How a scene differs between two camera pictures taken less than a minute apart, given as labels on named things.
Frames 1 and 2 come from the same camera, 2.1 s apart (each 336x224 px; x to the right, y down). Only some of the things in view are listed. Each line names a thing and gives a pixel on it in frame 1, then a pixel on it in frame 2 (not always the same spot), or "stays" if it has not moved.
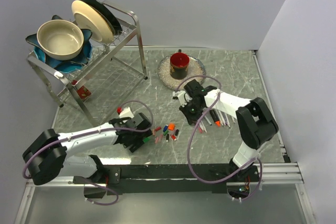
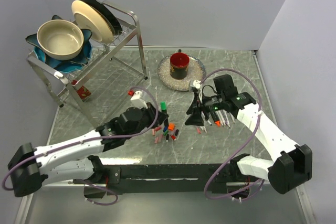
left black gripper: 140,136 to 152,113
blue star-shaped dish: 69,65 stays
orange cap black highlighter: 215,117 stays
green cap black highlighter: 146,139 to 163,108
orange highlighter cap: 171,126 stays
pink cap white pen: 202,126 stays
